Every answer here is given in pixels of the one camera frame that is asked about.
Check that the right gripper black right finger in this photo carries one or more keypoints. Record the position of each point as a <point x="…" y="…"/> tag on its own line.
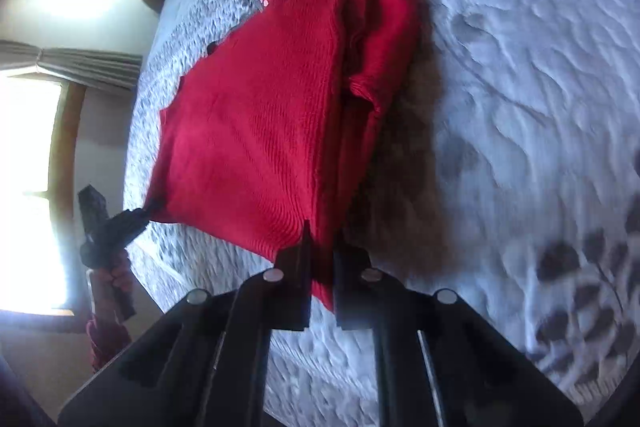
<point x="437" y="361"/>

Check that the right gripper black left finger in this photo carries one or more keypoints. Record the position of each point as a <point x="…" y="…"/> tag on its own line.
<point x="204" y="362"/>

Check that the red knit sweater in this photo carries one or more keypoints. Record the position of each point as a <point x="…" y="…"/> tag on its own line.
<point x="272" y="132"/>

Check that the person's left hand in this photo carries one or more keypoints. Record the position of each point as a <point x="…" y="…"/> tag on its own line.
<point x="103" y="284"/>

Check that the grey window curtain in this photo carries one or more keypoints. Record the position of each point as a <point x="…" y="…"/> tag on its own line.
<point x="113" y="72"/>

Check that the grey quilted bedspread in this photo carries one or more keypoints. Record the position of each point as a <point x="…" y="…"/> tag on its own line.
<point x="507" y="170"/>

